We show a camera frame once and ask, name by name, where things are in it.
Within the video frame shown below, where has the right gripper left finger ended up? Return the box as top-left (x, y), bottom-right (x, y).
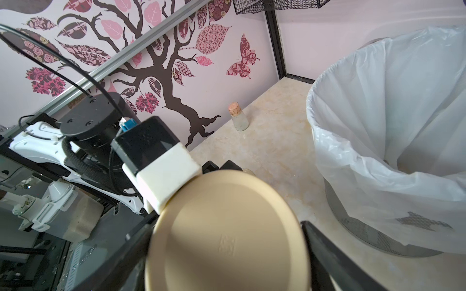
top-left (74, 214), bottom-right (159, 291)

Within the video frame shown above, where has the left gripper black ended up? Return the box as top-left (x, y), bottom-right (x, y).
top-left (202, 160), bottom-right (243, 174)

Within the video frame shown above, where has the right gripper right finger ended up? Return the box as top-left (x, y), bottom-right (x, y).
top-left (301, 221), bottom-right (385, 291)

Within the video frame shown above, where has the glass jar tan lid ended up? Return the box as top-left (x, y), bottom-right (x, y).
top-left (144, 170), bottom-right (311, 291)

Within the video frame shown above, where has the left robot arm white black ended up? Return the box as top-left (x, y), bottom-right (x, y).
top-left (1, 25), bottom-right (147, 215)

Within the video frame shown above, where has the grey trash bin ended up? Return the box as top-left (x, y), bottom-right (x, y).
top-left (324, 179), bottom-right (442, 258)

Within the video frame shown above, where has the small jar pink lid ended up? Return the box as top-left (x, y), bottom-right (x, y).
top-left (228, 102), bottom-right (250, 132)

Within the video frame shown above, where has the white trash bag liner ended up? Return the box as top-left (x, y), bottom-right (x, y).
top-left (306, 25), bottom-right (466, 254)

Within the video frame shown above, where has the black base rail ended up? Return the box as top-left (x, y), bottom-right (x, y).
top-left (0, 152), bottom-right (154, 291)

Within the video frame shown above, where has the aluminium rail left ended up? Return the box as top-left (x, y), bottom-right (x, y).
top-left (1, 1), bottom-right (233, 137)

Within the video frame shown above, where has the black wire basket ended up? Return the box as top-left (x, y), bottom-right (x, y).
top-left (233, 0), bottom-right (330, 15)

